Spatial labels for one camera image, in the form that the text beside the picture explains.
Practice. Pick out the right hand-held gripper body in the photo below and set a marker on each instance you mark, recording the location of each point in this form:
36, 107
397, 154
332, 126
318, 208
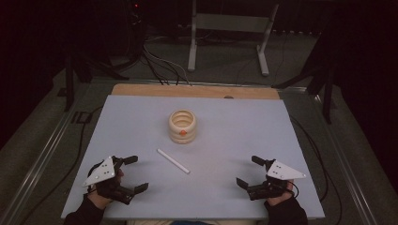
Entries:
283, 172

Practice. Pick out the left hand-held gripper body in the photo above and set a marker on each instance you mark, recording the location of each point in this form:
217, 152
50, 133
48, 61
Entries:
101, 172

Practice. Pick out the white pen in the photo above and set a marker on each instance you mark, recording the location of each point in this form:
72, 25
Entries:
173, 161

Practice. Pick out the cream ribbed pen holder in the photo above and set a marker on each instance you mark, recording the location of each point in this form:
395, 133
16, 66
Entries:
182, 131

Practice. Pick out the person's right hand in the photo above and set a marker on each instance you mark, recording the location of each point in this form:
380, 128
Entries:
283, 198

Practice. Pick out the person's left hand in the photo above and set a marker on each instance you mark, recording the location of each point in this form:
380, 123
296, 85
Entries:
99, 200

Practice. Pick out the light grey table mat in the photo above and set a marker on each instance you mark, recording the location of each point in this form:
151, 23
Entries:
219, 137

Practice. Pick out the black metal stand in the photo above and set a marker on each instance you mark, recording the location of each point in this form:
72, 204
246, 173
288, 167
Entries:
327, 93
69, 81

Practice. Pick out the black equipment tower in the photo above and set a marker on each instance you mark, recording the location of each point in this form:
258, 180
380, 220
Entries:
135, 28

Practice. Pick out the metal floor rail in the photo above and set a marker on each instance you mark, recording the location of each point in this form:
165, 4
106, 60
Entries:
350, 175
40, 162

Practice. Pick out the white metal stand frame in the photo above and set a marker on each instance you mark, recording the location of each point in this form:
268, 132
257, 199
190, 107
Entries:
231, 22

